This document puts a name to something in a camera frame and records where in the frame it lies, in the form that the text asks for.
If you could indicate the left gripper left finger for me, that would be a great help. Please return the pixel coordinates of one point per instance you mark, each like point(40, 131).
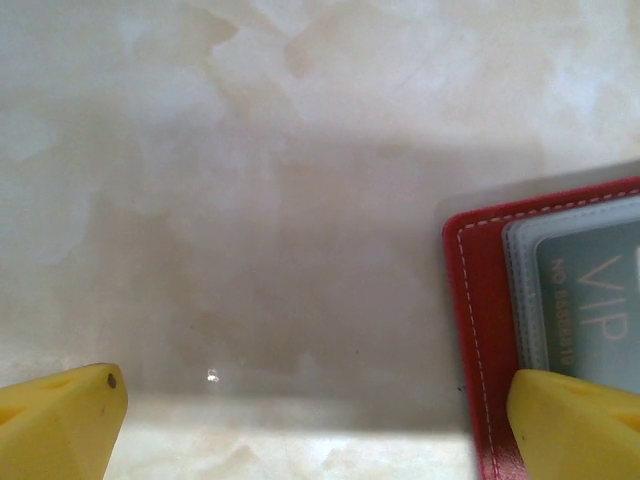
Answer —
point(55, 430)

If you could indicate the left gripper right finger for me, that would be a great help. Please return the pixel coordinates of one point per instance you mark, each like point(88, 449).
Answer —
point(580, 435)

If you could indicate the red leather card holder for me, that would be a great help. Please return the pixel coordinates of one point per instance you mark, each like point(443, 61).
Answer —
point(485, 300)

